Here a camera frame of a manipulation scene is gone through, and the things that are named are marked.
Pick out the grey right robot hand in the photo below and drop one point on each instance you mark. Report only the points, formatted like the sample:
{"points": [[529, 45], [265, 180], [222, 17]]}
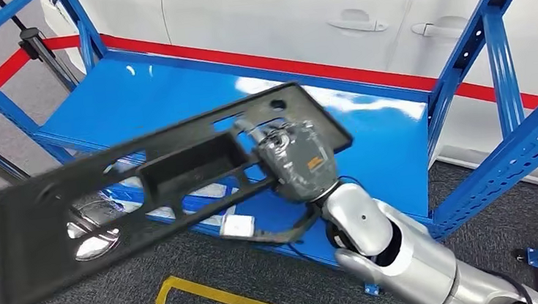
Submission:
{"points": [[299, 163]]}

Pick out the black plastic panel part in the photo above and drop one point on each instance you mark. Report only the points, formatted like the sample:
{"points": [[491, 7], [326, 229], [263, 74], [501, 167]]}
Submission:
{"points": [[23, 240]]}

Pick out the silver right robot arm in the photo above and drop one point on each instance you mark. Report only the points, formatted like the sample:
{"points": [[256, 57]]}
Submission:
{"points": [[405, 261]]}

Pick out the blue shelf board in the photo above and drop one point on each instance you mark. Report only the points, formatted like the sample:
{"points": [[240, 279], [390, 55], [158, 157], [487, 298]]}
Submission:
{"points": [[147, 93]]}

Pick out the blue metal shelf rack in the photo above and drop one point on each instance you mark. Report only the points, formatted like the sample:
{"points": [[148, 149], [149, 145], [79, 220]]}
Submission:
{"points": [[506, 76]]}

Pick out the clear plastic bin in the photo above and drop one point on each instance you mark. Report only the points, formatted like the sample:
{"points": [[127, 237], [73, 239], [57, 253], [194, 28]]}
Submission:
{"points": [[221, 219], [214, 190]]}

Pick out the white car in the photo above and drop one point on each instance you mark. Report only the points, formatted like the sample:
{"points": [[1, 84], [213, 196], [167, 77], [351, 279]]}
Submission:
{"points": [[262, 15]]}

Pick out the yellow floor tape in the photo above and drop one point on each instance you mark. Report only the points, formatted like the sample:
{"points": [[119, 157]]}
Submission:
{"points": [[223, 297]]}

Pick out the chrome stanchion with black cap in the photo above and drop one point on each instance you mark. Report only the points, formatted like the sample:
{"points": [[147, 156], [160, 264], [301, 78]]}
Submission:
{"points": [[92, 246], [30, 38]]}

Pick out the black stanchion pole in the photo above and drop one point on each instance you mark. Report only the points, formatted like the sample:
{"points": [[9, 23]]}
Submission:
{"points": [[8, 13]]}

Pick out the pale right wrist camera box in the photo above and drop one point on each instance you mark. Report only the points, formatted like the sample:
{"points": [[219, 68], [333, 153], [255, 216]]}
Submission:
{"points": [[237, 225]]}

